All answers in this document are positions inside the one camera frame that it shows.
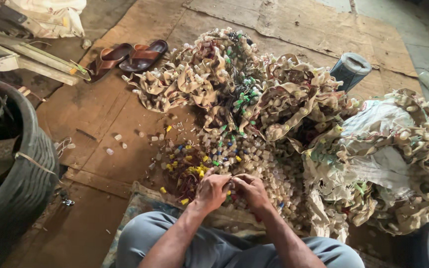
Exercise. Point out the white sack of strips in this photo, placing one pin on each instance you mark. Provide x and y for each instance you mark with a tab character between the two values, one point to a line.
385	163

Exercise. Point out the person's right fingers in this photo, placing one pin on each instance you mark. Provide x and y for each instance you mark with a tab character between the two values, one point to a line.
239	182

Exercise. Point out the white woven sack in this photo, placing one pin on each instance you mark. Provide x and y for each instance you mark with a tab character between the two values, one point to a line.
50	16

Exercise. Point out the heap of beige strips with caps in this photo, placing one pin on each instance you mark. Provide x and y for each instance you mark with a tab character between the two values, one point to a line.
244	82

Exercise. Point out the person's grey trousers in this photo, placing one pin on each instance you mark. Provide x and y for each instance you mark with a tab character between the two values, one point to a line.
214	247

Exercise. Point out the pile of loose plastic caps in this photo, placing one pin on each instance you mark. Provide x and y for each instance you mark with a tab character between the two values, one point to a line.
237	167

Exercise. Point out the person's left fingers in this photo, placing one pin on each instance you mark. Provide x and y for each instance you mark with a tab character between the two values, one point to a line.
225	180

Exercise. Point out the dark blue cylindrical roll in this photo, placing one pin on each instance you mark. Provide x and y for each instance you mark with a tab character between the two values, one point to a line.
350	70

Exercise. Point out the person's left hand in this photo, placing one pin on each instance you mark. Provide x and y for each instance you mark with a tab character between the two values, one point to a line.
211	190

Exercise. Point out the brown leather sandal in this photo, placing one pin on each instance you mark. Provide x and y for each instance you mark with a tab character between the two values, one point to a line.
144	55
108	59

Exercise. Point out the brown cardboard sheet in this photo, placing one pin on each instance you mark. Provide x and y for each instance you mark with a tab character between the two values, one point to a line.
300	29

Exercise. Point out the black rubber tyre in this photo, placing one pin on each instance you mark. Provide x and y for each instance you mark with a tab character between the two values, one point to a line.
17	163

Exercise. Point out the pile of wooden planks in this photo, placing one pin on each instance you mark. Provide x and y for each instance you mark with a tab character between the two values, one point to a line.
24	56

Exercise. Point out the person's right hand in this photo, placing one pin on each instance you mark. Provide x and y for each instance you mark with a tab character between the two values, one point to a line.
252	190

